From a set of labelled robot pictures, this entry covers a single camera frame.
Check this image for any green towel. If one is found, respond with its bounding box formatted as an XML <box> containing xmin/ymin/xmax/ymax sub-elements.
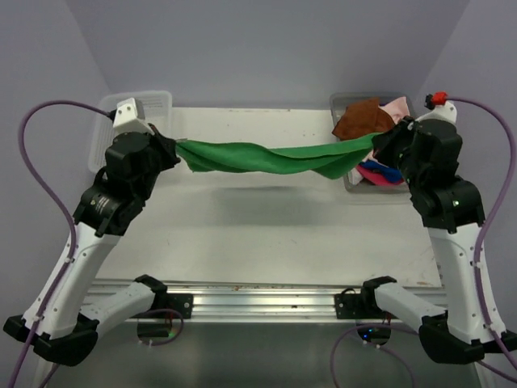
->
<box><xmin>176</xmin><ymin>134</ymin><xmax>374</xmax><ymax>179</ymax></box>

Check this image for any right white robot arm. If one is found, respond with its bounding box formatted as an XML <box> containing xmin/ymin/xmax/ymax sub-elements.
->
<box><xmin>359</xmin><ymin>116</ymin><xmax>516</xmax><ymax>365</ymax></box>

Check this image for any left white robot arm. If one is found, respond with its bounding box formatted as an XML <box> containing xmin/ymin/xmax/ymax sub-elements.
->
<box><xmin>3</xmin><ymin>126</ymin><xmax>180</xmax><ymax>366</ymax></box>

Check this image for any blue towel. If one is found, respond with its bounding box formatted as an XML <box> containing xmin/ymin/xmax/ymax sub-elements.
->
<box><xmin>360</xmin><ymin>160</ymin><xmax>402</xmax><ymax>183</ymax></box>

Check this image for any magenta towel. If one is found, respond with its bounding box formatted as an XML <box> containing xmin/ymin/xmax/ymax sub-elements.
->
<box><xmin>355</xmin><ymin>166</ymin><xmax>404</xmax><ymax>187</ymax></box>

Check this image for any brown towel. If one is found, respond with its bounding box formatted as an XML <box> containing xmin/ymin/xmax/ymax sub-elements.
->
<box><xmin>332</xmin><ymin>97</ymin><xmax>395</xmax><ymax>141</ymax></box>

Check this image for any light pink towel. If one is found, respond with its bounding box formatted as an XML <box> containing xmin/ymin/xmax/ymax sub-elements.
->
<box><xmin>379</xmin><ymin>96</ymin><xmax>412</xmax><ymax>124</ymax></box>

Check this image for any white towel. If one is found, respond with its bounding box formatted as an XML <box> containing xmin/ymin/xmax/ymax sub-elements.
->
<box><xmin>347</xmin><ymin>167</ymin><xmax>364</xmax><ymax>186</ymax></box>

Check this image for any white plastic basket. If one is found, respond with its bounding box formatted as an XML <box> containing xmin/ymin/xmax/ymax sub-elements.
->
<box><xmin>88</xmin><ymin>91</ymin><xmax>173</xmax><ymax>173</ymax></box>

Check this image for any grey plastic tray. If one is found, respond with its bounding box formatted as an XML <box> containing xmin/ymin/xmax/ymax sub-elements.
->
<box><xmin>330</xmin><ymin>91</ymin><xmax>414</xmax><ymax>200</ymax></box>

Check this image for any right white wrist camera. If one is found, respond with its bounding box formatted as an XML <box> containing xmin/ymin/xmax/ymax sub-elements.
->
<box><xmin>416</xmin><ymin>91</ymin><xmax>457</xmax><ymax>124</ymax></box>

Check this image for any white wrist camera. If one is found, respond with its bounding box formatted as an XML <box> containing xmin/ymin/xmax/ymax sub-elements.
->
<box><xmin>113</xmin><ymin>98</ymin><xmax>151</xmax><ymax>134</ymax></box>
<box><xmin>416</xmin><ymin>91</ymin><xmax>457</xmax><ymax>124</ymax></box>

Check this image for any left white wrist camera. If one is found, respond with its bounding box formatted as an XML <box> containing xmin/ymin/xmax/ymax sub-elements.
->
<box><xmin>113</xmin><ymin>98</ymin><xmax>151</xmax><ymax>134</ymax></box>

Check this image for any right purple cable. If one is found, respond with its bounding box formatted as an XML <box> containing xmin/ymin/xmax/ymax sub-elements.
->
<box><xmin>330</xmin><ymin>93</ymin><xmax>517</xmax><ymax>388</ymax></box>

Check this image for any purple cable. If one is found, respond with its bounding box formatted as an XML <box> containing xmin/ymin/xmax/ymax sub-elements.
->
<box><xmin>330</xmin><ymin>93</ymin><xmax>517</xmax><ymax>388</ymax></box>
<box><xmin>6</xmin><ymin>100</ymin><xmax>185</xmax><ymax>388</ymax></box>

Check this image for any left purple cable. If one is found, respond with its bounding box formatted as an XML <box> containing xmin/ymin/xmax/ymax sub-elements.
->
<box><xmin>6</xmin><ymin>100</ymin><xmax>185</xmax><ymax>388</ymax></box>

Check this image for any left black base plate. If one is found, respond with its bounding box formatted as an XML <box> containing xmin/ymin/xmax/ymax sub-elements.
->
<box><xmin>149</xmin><ymin>293</ymin><xmax>194</xmax><ymax>319</ymax></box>

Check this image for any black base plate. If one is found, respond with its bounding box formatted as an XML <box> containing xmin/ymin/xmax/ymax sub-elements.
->
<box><xmin>334</xmin><ymin>293</ymin><xmax>386</xmax><ymax>320</ymax></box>
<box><xmin>149</xmin><ymin>293</ymin><xmax>194</xmax><ymax>319</ymax></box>

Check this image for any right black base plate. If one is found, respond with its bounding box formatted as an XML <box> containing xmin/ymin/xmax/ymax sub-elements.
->
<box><xmin>334</xmin><ymin>293</ymin><xmax>386</xmax><ymax>320</ymax></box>

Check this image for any aluminium mounting rail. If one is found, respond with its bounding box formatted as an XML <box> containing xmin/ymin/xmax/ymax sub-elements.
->
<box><xmin>86</xmin><ymin>280</ymin><xmax>449</xmax><ymax>324</ymax></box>

